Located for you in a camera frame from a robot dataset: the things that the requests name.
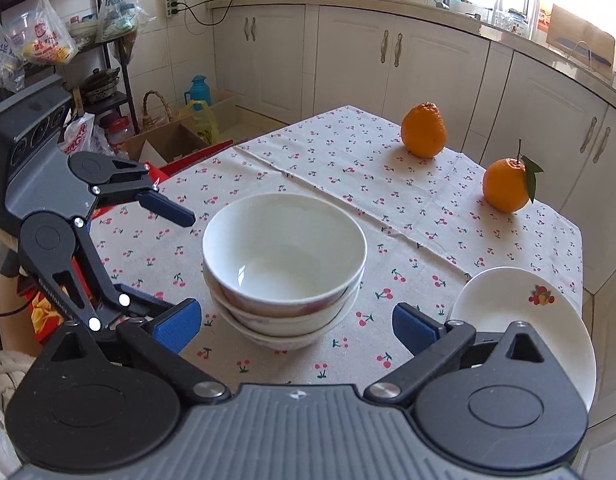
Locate white plate with fruit print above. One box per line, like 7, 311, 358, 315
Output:
450, 266, 596, 408

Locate cherry print tablecloth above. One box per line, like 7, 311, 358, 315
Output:
90, 106, 590, 388

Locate white red plastic bag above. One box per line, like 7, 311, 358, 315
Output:
58, 113, 114, 155

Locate wicker basket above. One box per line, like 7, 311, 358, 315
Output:
140, 90, 174, 132

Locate yellow plastic bag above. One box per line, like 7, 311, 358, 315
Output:
178, 100, 219, 145

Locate orange without leaf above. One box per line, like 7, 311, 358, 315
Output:
401, 102, 448, 159

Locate wooden cutting board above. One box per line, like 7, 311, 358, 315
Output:
546, 6, 616, 79

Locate small white bowl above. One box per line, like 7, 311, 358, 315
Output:
218, 306, 352, 351

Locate cardboard box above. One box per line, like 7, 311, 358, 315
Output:
118, 122, 233, 172

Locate hanging plastic bag with food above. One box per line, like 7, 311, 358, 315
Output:
22, 0, 78, 65

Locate blue thermos jug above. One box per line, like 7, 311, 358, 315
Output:
184, 75, 212, 110

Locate white kitchen cabinets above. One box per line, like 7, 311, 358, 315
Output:
212, 1, 616, 411

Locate large white bowl pink flower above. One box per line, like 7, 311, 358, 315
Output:
201, 193, 367, 318

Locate orange with green leaf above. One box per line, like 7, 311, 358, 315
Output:
482, 140, 543, 214

